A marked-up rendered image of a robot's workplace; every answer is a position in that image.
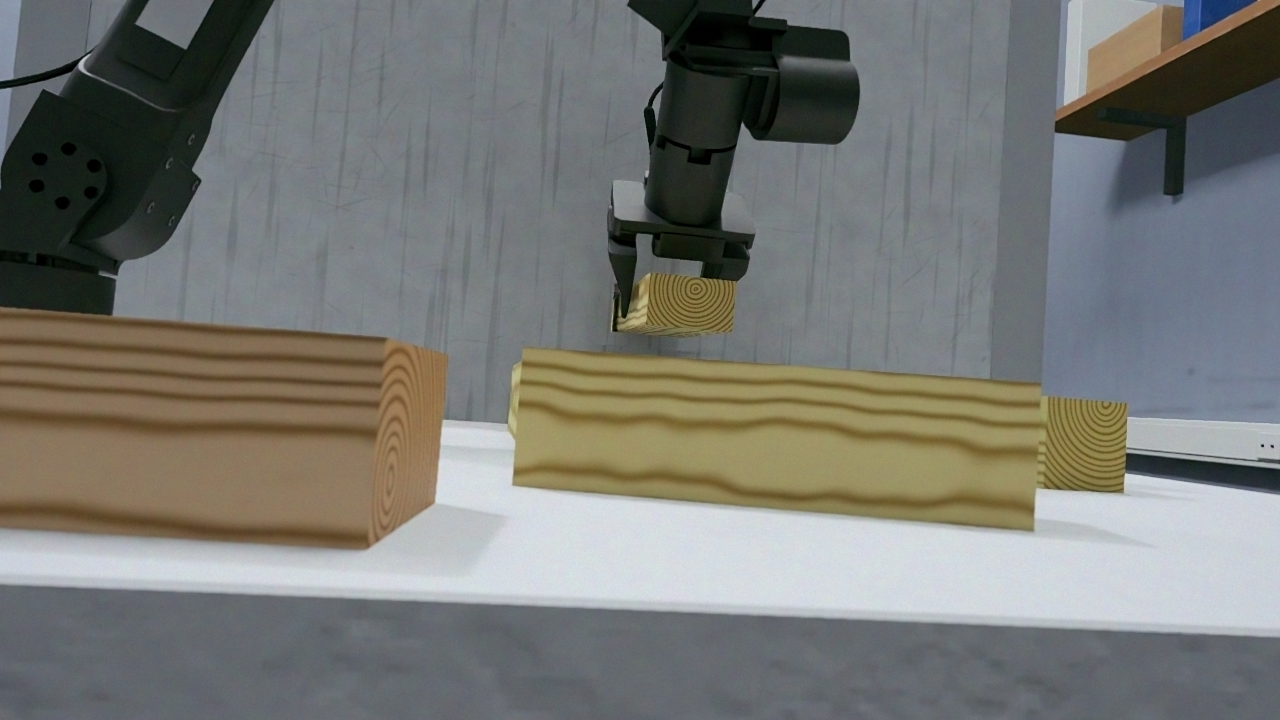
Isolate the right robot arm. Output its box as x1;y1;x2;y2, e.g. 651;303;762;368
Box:
0;0;860;316

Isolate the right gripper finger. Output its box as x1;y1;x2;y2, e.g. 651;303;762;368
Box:
700;263;748;283
608;233;637;319

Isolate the long wooden board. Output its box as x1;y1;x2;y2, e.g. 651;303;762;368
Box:
611;273;736;338

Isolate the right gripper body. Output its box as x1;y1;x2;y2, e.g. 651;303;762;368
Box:
608;129;756;266

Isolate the grey panel wall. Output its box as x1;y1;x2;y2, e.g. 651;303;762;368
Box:
108;0;1061;424

